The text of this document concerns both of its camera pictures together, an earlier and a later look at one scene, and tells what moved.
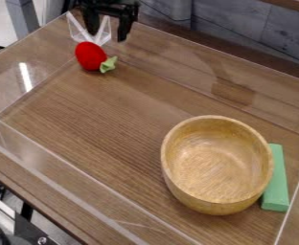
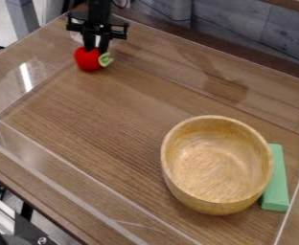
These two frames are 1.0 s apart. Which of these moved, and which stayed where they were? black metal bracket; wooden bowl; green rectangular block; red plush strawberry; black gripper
Moved: black gripper; red plush strawberry
Stayed: wooden bowl; green rectangular block; black metal bracket
